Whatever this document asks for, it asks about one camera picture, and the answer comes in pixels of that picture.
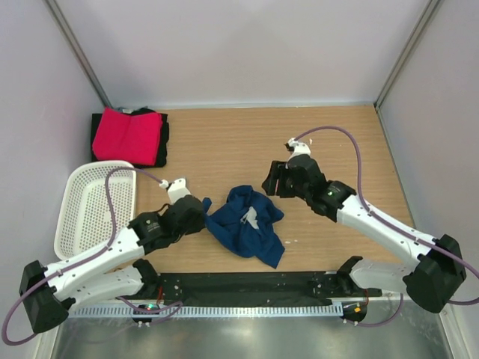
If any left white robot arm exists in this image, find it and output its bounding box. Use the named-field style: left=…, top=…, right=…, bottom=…
left=19, top=195, right=204, bottom=334

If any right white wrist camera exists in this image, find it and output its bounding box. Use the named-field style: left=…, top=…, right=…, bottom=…
left=284, top=138, right=311, bottom=159

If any blue printed t-shirt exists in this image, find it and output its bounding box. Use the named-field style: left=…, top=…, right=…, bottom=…
left=202, top=185, right=285, bottom=269

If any folded black t-shirt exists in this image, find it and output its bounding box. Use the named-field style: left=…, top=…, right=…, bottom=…
left=90, top=108, right=170, bottom=168

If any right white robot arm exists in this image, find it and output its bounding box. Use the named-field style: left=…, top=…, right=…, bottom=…
left=262, top=154, right=466, bottom=313

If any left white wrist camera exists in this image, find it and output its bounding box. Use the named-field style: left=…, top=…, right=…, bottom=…
left=159, top=177, right=191, bottom=204

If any white slotted cable duct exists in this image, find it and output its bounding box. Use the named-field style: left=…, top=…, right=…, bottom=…
left=70, top=302, right=343, bottom=320

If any purple cable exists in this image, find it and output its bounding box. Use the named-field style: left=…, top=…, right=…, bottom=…
left=295, top=126, right=479, bottom=330
left=1, top=167, right=168, bottom=345

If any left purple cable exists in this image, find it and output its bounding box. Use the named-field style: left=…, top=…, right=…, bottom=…
left=1, top=167, right=168, bottom=345

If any white perforated plastic basket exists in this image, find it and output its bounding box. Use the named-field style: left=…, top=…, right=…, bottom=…
left=53, top=161, right=136, bottom=260

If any folded pink t-shirt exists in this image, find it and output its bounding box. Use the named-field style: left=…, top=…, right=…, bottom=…
left=91, top=108, right=162, bottom=165

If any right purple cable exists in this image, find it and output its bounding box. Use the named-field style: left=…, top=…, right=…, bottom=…
left=295, top=126, right=479, bottom=330

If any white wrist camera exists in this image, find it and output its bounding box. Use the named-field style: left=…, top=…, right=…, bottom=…
left=159, top=177, right=191, bottom=204
left=284, top=138, right=311, bottom=159

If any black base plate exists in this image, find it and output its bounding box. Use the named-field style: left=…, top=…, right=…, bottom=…
left=153, top=271, right=382, bottom=307

